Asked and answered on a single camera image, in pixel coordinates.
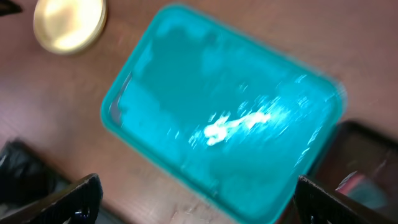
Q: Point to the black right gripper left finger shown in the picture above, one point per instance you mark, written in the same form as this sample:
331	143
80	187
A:
77	203

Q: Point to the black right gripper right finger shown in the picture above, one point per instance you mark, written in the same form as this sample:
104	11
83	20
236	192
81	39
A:
316	204

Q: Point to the yellow plate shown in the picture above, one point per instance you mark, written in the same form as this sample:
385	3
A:
66	27

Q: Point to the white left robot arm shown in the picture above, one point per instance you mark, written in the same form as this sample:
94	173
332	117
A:
24	178

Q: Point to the black water tray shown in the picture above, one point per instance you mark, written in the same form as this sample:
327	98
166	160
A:
360	163

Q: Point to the teal plastic tray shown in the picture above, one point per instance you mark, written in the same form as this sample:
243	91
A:
231	118

